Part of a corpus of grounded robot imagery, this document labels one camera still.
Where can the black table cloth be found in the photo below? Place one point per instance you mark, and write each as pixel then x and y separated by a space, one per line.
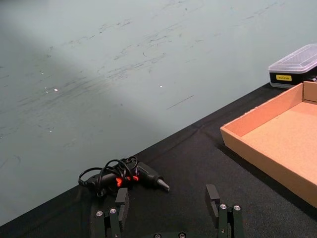
pixel 188 173

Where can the shallow brown cardboard tray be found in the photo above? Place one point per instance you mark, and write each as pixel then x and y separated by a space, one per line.
pixel 277 138

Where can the clear plastic case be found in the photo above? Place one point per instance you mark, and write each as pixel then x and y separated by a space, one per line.
pixel 293 67

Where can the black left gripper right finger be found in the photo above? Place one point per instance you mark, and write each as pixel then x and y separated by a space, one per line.
pixel 224 217

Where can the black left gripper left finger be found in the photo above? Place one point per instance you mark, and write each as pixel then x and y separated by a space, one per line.
pixel 122 209

